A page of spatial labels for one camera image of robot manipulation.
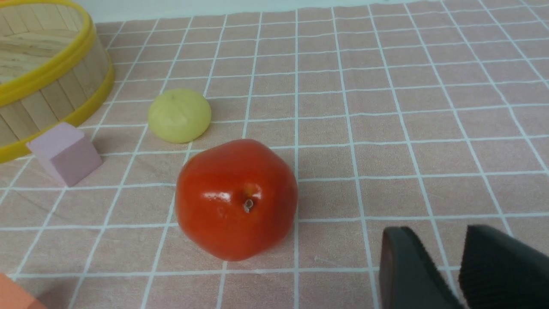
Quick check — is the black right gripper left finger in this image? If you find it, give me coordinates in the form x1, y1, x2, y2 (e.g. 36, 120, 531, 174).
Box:
380, 227, 464, 309

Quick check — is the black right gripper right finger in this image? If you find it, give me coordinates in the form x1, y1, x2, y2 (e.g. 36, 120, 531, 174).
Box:
459, 225, 549, 309

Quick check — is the yellow bun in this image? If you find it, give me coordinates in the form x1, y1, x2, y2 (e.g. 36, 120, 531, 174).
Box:
147, 88, 212, 143

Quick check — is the bamboo steamer tray yellow rim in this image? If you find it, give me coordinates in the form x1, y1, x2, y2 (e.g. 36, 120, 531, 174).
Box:
0, 0, 115, 163

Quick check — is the pink grid tablecloth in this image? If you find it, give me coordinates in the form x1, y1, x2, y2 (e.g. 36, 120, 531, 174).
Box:
1, 0, 549, 309

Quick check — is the red pomegranate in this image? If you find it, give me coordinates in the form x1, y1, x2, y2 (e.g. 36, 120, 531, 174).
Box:
175, 139, 298, 261

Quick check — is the pink foam cube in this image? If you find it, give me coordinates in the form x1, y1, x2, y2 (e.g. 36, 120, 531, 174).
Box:
26, 122, 103, 187

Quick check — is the orange block corner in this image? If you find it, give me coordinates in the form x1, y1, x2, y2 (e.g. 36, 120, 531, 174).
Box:
0, 273, 46, 309

